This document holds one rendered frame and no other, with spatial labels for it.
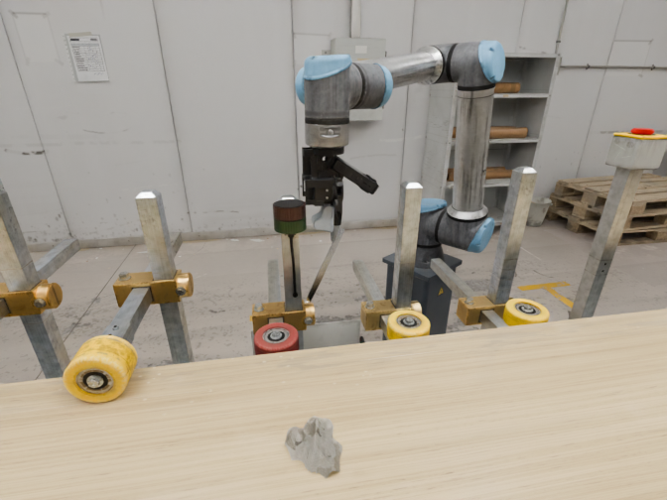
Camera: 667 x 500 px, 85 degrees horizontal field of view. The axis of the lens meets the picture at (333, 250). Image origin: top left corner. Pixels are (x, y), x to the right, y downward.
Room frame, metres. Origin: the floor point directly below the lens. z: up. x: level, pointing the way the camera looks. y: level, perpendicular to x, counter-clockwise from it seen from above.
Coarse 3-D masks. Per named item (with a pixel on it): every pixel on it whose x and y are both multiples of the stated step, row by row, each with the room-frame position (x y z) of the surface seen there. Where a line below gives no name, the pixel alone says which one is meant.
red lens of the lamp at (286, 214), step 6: (276, 210) 0.62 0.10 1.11; (282, 210) 0.61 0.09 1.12; (288, 210) 0.61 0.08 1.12; (294, 210) 0.61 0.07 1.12; (300, 210) 0.62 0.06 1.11; (276, 216) 0.62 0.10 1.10; (282, 216) 0.61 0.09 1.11; (288, 216) 0.61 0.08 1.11; (294, 216) 0.61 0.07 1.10; (300, 216) 0.62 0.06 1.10
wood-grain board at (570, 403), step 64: (576, 320) 0.59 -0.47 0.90; (640, 320) 0.59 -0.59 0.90; (0, 384) 0.42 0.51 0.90; (128, 384) 0.42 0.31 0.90; (192, 384) 0.42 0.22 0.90; (256, 384) 0.42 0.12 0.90; (320, 384) 0.42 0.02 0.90; (384, 384) 0.42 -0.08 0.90; (448, 384) 0.42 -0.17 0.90; (512, 384) 0.42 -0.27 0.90; (576, 384) 0.42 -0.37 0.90; (640, 384) 0.42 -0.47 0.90; (0, 448) 0.31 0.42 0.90; (64, 448) 0.31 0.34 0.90; (128, 448) 0.31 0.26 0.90; (192, 448) 0.31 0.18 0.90; (256, 448) 0.31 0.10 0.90; (384, 448) 0.31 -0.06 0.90; (448, 448) 0.31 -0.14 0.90; (512, 448) 0.31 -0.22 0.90; (576, 448) 0.31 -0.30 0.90; (640, 448) 0.31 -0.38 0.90
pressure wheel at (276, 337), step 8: (264, 328) 0.55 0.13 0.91; (272, 328) 0.56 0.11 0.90; (280, 328) 0.56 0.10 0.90; (288, 328) 0.55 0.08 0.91; (256, 336) 0.53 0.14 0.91; (264, 336) 0.53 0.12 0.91; (272, 336) 0.53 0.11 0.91; (280, 336) 0.53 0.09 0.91; (288, 336) 0.53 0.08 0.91; (296, 336) 0.53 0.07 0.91; (256, 344) 0.51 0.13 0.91; (264, 344) 0.51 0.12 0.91; (272, 344) 0.51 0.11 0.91; (280, 344) 0.51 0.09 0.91; (288, 344) 0.51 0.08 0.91; (296, 344) 0.52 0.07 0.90; (256, 352) 0.51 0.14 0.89; (264, 352) 0.50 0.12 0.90; (272, 352) 0.50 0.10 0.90
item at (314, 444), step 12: (312, 420) 0.35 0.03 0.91; (324, 420) 0.36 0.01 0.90; (288, 432) 0.33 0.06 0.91; (300, 432) 0.33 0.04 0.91; (312, 432) 0.33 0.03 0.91; (324, 432) 0.33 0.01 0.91; (288, 444) 0.31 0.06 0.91; (300, 444) 0.31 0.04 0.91; (312, 444) 0.31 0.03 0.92; (324, 444) 0.32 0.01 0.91; (336, 444) 0.31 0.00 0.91; (300, 456) 0.30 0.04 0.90; (312, 456) 0.29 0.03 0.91; (324, 456) 0.29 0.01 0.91; (336, 456) 0.30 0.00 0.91; (312, 468) 0.29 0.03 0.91; (324, 468) 0.29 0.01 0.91; (336, 468) 0.28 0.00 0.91
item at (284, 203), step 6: (276, 204) 0.63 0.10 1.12; (282, 204) 0.63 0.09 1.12; (288, 204) 0.63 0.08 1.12; (294, 204) 0.63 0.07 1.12; (300, 204) 0.63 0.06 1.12; (282, 234) 0.62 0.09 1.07; (288, 234) 0.63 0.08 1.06; (294, 234) 0.66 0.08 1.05; (294, 258) 0.66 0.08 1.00; (294, 264) 0.66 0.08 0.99; (294, 270) 0.66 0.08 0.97; (294, 276) 0.66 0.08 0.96; (294, 282) 0.66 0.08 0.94; (294, 288) 0.66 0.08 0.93; (294, 294) 0.66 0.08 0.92
